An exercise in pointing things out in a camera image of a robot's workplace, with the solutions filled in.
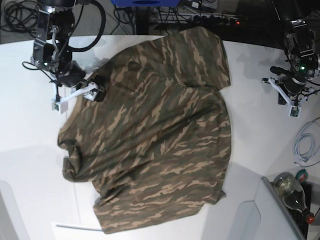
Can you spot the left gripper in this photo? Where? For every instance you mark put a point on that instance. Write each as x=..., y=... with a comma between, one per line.
x=291, y=86

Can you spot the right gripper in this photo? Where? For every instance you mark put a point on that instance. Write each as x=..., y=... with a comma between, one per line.
x=75, y=74

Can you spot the camouflage t-shirt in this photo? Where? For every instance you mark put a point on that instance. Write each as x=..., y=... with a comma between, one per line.
x=157, y=147

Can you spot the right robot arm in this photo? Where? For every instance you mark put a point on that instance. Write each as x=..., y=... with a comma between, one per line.
x=51, y=50

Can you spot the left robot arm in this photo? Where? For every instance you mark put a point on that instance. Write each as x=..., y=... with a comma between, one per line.
x=298, y=46

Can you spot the green tape roll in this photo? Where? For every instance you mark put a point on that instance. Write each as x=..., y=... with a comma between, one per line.
x=302, y=175

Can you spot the clear plastic bottle red cap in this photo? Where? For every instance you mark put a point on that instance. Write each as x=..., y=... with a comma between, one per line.
x=292, y=195

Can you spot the black power strip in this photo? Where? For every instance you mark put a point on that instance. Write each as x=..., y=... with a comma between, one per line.
x=217, y=20

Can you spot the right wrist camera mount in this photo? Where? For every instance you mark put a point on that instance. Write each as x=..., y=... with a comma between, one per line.
x=86, y=89

